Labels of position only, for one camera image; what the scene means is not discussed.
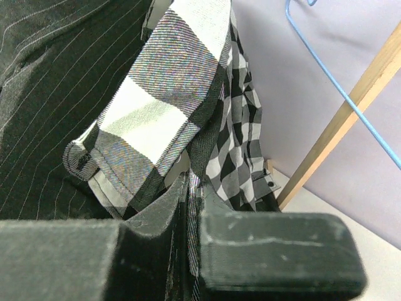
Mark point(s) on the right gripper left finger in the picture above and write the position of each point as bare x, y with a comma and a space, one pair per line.
86, 259

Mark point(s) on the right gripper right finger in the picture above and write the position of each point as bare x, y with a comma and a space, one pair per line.
275, 256

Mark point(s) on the black white checkered shirt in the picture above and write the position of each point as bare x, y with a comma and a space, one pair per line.
189, 90

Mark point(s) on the blue wire hanger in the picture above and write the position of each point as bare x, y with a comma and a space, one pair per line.
357, 46

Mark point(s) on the dark green striped shirt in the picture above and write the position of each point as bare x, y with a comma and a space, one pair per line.
61, 63

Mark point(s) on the wooden clothes rack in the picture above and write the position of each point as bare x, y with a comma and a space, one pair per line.
341, 119

